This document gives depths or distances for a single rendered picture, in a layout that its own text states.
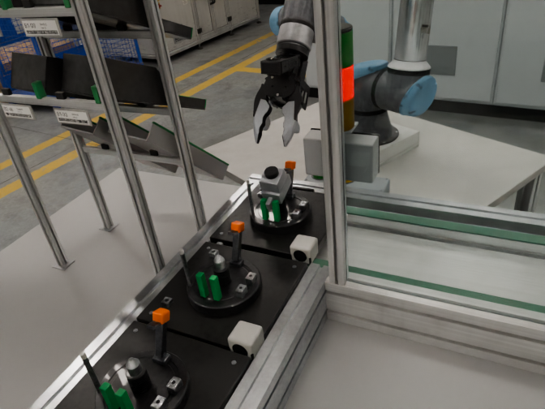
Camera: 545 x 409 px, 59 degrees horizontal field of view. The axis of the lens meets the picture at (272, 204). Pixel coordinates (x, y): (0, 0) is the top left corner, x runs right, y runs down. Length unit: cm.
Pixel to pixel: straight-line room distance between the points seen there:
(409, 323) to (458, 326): 8
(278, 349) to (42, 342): 53
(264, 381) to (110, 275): 58
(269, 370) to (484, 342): 38
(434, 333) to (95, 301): 73
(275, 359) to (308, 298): 15
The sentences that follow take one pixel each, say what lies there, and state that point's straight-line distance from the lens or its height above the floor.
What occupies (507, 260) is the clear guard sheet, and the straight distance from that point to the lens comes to 82.
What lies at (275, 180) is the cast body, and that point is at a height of 109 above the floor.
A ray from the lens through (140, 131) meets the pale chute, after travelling 119.
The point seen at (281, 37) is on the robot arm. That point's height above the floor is 134.
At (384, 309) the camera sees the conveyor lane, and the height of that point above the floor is 92.
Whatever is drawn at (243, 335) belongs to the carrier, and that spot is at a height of 99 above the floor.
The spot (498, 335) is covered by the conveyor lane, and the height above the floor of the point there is 93.
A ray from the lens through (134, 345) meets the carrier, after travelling 88.
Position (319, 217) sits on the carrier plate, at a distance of 108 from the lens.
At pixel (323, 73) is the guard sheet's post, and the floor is 136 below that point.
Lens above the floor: 158
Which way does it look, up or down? 32 degrees down
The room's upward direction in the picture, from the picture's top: 7 degrees counter-clockwise
